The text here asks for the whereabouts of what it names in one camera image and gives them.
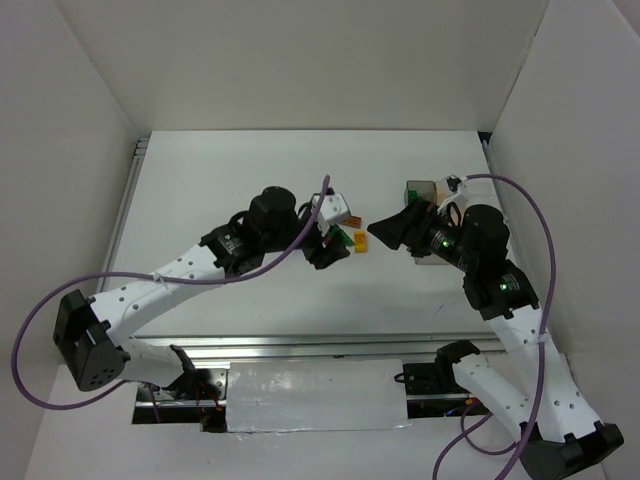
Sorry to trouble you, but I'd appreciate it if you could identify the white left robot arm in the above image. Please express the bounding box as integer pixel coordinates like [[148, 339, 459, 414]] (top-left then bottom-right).
[[53, 186, 351, 392]]

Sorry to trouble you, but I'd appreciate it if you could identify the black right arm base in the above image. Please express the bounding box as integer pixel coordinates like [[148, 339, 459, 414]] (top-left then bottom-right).
[[393, 362, 470, 396]]

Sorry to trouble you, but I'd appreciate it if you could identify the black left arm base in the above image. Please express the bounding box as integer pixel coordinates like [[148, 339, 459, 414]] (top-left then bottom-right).
[[143, 345, 228, 403]]

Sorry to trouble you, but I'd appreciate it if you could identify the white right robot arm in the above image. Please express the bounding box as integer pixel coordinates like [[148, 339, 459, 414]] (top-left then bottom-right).
[[367, 200, 624, 479]]

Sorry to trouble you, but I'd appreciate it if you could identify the yellow curved lego brick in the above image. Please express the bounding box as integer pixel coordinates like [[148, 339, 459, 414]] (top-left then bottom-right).
[[353, 231, 368, 253]]

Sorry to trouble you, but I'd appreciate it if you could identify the clear transparent bin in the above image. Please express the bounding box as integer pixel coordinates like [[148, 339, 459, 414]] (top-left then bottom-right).
[[412, 180, 514, 266]]

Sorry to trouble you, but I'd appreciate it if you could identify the brown flat lego brick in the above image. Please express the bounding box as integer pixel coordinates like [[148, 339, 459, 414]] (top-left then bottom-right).
[[342, 216, 362, 228]]

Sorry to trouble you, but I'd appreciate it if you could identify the white foil board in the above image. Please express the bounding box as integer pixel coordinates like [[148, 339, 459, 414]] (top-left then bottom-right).
[[226, 359, 410, 433]]

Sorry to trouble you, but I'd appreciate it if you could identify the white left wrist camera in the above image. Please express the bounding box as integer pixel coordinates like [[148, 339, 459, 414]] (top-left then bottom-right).
[[311, 193, 351, 235]]

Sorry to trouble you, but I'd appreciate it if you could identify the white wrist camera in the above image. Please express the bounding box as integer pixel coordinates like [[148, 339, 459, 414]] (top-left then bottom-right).
[[311, 193, 351, 235], [436, 175, 470, 216]]

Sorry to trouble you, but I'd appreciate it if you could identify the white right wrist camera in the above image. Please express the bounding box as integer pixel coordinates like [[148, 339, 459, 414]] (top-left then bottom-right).
[[436, 175, 470, 216]]

